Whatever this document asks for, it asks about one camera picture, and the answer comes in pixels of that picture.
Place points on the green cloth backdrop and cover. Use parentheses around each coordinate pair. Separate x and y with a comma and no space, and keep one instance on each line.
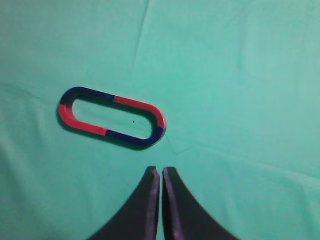
(237,80)

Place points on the left red-blue horseshoe magnet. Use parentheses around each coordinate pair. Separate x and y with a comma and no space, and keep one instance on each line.
(65,109)

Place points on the blue-red horseshoe magnet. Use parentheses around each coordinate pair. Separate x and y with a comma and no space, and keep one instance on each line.
(147,110)

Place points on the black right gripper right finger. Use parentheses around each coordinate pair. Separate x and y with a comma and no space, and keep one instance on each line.
(183,218)

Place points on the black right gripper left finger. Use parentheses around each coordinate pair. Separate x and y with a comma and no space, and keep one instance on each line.
(138,218)

